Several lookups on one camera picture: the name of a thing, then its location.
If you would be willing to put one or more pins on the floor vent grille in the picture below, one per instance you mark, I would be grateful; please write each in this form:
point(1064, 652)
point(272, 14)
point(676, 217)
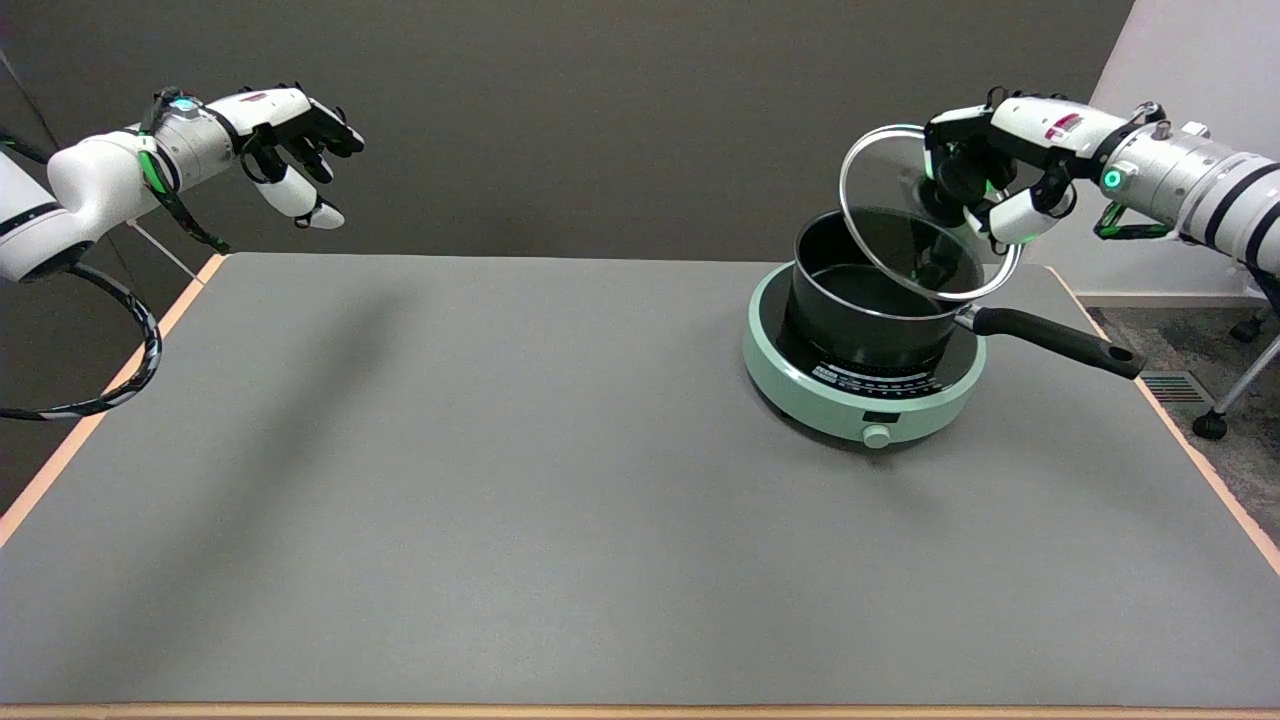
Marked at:
point(1175, 387)

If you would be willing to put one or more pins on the mint green induction cooker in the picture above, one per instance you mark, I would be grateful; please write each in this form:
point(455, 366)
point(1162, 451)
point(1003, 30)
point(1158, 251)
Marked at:
point(850, 410)

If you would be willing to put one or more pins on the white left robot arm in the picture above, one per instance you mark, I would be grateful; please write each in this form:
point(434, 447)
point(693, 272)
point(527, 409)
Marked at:
point(90, 180)

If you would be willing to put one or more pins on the glass pot lid black knob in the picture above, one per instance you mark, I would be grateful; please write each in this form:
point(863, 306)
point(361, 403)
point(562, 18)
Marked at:
point(890, 200)

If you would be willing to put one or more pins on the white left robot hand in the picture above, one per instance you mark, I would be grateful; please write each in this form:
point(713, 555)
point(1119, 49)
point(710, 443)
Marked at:
point(265, 108)

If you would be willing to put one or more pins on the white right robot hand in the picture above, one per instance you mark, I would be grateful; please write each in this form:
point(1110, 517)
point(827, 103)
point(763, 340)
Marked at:
point(1050, 125)

